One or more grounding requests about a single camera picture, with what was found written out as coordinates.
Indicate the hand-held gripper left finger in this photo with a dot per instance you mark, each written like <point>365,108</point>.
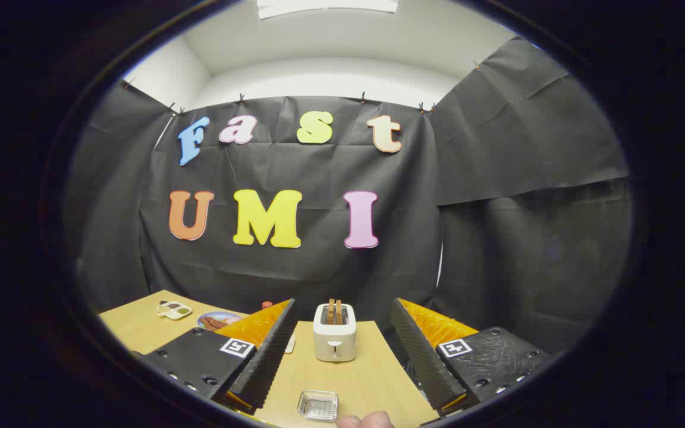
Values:
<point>268,356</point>

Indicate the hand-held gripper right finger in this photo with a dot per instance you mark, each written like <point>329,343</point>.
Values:
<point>423,356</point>

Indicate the white square coaster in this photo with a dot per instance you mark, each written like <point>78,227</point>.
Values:
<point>290,343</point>

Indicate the blue plate with food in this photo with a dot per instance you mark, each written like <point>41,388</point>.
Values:
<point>217,321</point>

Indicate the white toaster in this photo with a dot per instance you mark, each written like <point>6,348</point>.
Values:
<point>335,342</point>

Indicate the metal perforated basket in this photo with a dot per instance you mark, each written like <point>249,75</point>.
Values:
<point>317,406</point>

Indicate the brown bread slice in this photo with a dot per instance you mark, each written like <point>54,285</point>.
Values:
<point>330,312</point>
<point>339,312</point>

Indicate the black backdrop cloth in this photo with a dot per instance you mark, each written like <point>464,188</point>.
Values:
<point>319,267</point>

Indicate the white divided sauce dish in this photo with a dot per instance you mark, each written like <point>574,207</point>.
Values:
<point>174,310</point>

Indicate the ceiling light panel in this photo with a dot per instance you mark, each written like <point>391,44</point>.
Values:
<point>327,6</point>

